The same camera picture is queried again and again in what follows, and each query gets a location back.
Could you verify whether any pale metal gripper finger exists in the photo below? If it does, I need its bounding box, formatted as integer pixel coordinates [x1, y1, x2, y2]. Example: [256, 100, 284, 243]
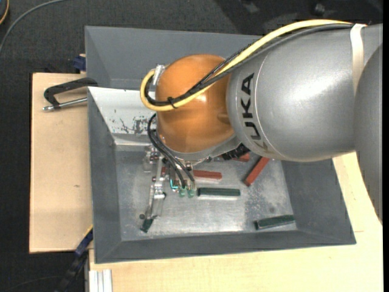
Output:
[142, 147, 162, 173]
[144, 176, 167, 222]

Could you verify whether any grey metal bin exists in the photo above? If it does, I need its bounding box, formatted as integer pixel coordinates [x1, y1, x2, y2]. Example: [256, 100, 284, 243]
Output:
[84, 25, 357, 264]

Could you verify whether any pale wood flat board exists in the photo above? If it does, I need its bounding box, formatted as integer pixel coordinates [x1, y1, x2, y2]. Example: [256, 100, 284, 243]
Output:
[29, 72, 94, 254]

